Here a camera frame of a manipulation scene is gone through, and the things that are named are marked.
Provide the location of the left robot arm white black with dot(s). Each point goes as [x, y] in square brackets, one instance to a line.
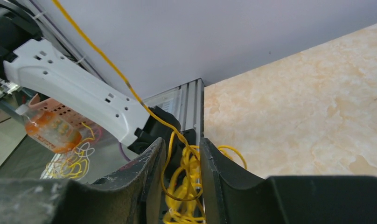
[30, 61]

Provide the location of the orange plastic bottle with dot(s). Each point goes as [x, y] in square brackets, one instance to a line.
[49, 129]

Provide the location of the aluminium frame post left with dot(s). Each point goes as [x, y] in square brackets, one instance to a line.
[186, 103]

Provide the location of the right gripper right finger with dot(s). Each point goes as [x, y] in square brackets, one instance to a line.
[233, 195]

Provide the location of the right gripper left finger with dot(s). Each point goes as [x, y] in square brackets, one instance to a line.
[129, 195]

